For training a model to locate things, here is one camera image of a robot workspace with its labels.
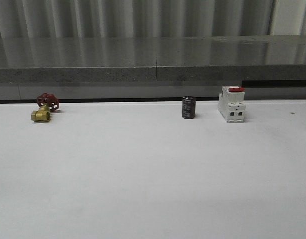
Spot white circuit breaker red switch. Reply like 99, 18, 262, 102
218, 86, 246, 123

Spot brass valve red handwheel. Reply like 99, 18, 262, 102
31, 93, 60, 122

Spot grey stone counter ledge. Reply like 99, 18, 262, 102
0, 36, 306, 87

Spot black cylindrical capacitor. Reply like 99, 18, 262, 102
182, 96, 196, 119

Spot grey pleated curtain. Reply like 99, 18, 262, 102
0, 0, 276, 38

